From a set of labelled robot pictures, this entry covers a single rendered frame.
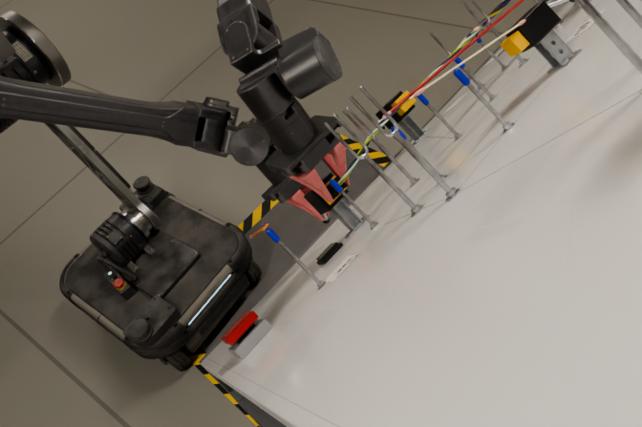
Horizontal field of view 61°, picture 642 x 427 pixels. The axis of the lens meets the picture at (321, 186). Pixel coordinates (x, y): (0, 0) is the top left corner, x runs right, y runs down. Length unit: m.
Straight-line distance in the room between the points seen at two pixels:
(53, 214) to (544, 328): 2.79
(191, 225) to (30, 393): 0.85
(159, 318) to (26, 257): 1.11
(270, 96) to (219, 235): 1.39
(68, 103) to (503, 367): 0.67
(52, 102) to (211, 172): 1.88
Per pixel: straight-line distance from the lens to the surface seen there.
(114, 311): 2.06
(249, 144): 0.81
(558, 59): 0.70
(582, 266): 0.29
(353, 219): 0.85
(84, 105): 0.82
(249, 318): 0.74
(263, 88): 0.68
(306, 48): 0.67
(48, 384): 2.39
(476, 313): 0.32
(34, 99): 0.80
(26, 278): 2.77
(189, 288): 1.96
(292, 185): 0.88
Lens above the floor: 1.73
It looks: 47 degrees down
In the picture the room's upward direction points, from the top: 19 degrees counter-clockwise
